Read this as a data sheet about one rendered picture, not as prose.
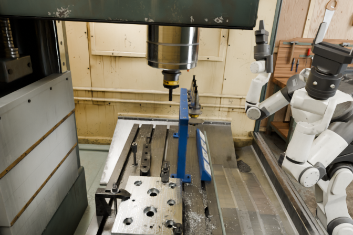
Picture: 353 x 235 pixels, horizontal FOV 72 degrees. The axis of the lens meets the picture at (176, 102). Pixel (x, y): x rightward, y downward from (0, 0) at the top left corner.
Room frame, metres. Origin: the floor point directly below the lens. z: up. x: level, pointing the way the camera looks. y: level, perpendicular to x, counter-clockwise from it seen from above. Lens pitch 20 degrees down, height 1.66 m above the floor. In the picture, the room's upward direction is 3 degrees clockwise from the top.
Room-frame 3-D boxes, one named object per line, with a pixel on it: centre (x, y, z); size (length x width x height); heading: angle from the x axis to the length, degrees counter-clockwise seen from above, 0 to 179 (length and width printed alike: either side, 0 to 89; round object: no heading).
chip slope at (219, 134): (1.39, 0.01, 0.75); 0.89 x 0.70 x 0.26; 90
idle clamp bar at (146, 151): (1.07, 0.14, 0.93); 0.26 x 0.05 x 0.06; 5
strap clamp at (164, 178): (0.90, 0.03, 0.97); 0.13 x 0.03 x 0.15; 0
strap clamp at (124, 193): (0.75, 0.23, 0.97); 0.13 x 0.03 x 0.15; 90
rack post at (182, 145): (0.98, -0.04, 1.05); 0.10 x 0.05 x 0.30; 90
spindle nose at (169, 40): (0.74, 0.02, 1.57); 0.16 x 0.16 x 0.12
